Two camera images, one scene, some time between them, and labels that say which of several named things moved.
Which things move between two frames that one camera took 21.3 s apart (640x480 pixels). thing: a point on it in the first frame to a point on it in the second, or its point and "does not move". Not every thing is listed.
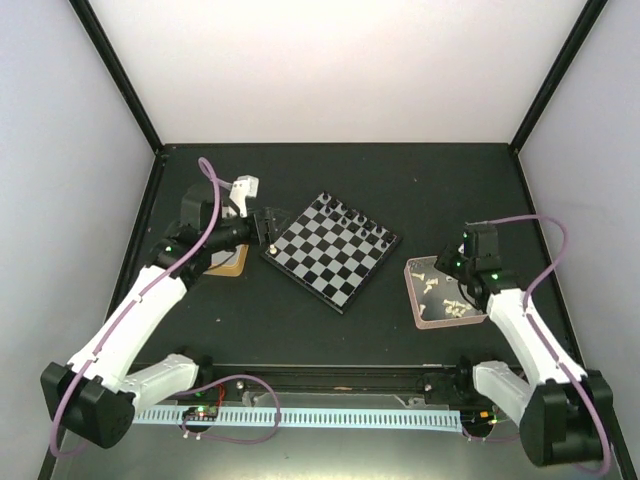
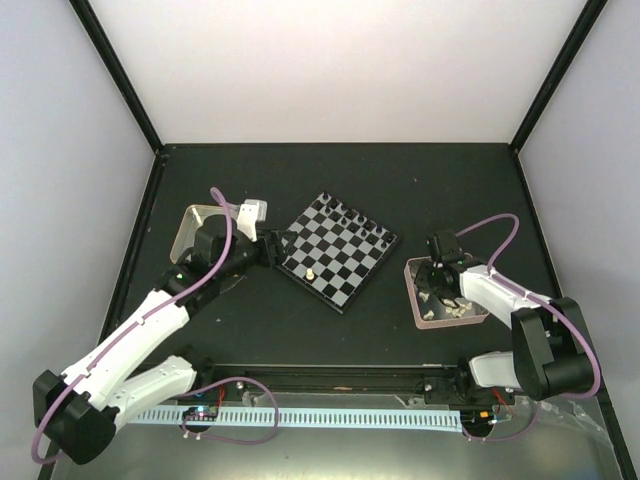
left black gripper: (271, 235) to (272, 253)
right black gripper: (442, 263) to (421, 283)
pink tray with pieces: (437, 299) does not move
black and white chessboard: (331, 250) does not move
